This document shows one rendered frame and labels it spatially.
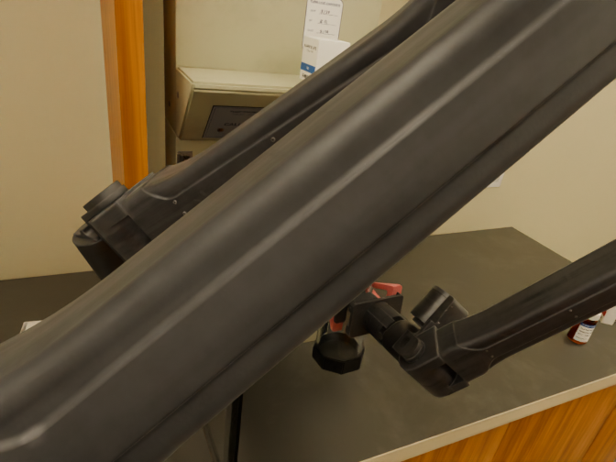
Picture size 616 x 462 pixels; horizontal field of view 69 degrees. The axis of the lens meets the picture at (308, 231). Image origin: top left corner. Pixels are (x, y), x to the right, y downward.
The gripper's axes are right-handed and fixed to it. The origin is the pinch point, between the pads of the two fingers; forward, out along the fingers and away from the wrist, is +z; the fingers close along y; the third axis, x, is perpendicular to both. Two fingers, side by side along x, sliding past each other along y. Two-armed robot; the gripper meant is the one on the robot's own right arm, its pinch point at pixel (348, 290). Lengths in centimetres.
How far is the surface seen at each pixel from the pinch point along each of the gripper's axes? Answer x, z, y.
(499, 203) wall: 8, 50, -101
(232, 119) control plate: -30.4, 1.9, 22.6
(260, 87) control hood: -35.3, -2.7, 20.5
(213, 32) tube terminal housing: -41.4, 8.2, 23.7
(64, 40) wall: -37, 53, 42
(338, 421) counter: 22.1, -8.7, 4.2
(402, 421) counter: 22.4, -13.0, -7.4
